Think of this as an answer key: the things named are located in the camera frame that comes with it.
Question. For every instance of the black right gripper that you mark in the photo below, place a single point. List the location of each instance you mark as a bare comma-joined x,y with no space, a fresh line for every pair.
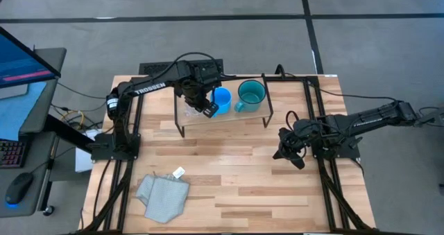
298,136

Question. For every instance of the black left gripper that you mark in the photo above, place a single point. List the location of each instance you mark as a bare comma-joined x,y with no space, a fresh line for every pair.
197,86

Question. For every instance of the medium blue cup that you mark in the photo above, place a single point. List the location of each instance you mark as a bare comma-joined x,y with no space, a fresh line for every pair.
222,98

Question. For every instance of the large teal mug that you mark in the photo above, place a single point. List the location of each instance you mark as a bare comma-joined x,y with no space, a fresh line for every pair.
251,96

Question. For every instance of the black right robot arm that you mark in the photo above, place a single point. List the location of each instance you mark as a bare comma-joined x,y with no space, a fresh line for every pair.
374,119

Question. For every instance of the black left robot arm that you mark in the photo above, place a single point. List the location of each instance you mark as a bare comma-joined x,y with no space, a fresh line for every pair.
149,87

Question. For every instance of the black floor vent grille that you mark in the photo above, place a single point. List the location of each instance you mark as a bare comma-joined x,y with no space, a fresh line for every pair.
152,68

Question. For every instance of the white tag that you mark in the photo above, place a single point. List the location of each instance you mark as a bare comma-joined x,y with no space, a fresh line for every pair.
178,172

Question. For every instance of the grey cloth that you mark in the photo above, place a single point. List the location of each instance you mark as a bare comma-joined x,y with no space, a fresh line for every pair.
163,198

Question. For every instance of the white box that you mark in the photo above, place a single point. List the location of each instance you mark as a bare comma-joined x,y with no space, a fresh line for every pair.
82,158

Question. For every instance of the dark grey desk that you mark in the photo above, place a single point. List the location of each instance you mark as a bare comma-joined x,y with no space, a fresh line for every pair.
48,100

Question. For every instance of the black caster wheel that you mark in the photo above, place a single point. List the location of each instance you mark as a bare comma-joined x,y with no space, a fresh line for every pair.
48,210

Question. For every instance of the blue desk pad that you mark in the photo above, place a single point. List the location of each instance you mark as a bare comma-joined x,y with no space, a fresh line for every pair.
17,110

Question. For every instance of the computer monitor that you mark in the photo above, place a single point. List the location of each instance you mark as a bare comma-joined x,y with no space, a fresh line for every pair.
21,63

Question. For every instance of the backlit keyboard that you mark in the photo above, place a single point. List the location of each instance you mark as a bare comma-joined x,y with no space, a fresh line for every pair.
12,153

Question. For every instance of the black computer mouse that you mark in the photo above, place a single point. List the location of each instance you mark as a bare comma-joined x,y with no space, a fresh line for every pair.
17,190

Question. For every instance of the wooden shelf with black frame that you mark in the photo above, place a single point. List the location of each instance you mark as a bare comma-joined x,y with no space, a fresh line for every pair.
239,117

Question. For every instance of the black aluminium table frame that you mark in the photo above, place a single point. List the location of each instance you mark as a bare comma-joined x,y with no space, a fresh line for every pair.
333,193

